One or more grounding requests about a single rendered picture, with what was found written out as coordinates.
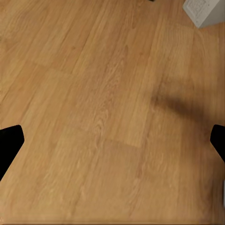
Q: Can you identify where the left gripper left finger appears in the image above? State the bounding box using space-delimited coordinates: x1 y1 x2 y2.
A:
0 125 24 181

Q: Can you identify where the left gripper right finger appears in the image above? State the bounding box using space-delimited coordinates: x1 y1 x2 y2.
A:
210 124 225 162

